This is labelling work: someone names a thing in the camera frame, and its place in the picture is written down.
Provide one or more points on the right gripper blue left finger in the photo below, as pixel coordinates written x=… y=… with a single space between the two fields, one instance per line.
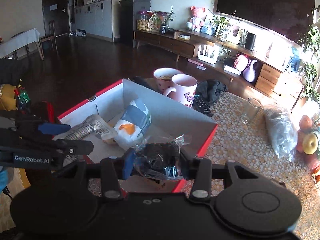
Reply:
x=128 y=163

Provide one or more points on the white dotted bowl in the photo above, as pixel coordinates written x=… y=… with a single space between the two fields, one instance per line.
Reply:
x=162 y=77

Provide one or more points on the purple vase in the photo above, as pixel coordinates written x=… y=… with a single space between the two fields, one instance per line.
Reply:
x=249 y=72

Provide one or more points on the pink bag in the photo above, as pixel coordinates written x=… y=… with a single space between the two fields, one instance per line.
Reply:
x=241 y=62

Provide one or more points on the yellow chick toy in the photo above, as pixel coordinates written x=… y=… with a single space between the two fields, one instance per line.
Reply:
x=108 y=134

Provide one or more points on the clear drinking glass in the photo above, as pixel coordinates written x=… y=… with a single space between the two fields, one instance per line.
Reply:
x=250 y=110

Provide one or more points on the wooden tv sideboard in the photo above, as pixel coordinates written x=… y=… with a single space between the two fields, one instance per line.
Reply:
x=280 y=85

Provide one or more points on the black cloth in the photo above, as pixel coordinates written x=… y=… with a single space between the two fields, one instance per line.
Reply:
x=210 y=90

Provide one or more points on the wall television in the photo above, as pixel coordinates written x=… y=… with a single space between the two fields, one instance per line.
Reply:
x=290 y=18

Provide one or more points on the pink mug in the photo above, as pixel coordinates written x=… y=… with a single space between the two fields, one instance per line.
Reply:
x=182 y=89

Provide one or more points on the potted tree plant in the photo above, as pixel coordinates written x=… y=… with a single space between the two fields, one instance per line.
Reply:
x=309 y=68

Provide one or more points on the red cardboard box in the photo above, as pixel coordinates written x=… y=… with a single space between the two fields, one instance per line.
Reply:
x=170 y=119

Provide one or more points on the black remote control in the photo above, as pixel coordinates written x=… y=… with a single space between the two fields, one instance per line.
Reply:
x=201 y=106

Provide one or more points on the clear fruit bowl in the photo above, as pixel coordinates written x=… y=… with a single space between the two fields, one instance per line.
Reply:
x=309 y=125

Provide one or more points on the grey white plastic bag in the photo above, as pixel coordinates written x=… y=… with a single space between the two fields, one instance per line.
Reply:
x=133 y=124

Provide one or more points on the snack jar with purple lid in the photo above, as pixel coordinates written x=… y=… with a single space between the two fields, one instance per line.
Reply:
x=142 y=20

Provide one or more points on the blue gloved left hand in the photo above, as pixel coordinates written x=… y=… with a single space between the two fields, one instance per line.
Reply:
x=6 y=176

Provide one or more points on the black speaker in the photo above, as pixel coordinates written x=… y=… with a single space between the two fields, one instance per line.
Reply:
x=250 y=41

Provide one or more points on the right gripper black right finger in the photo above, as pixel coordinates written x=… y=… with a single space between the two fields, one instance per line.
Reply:
x=186 y=165

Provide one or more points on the clear dark wrapper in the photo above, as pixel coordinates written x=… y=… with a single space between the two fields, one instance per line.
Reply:
x=161 y=158

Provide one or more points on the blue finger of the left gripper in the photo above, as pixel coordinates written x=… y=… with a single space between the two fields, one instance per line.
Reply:
x=53 y=129

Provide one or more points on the dark tall cabinet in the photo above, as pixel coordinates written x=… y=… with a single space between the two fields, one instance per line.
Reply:
x=129 y=11

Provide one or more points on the clear plastic bag of contents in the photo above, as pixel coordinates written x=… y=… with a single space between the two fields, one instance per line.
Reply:
x=281 y=132

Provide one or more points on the pink teddy bear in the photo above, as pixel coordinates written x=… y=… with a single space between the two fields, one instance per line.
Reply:
x=197 y=19

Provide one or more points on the yellow apple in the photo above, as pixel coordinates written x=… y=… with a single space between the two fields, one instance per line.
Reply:
x=310 y=143

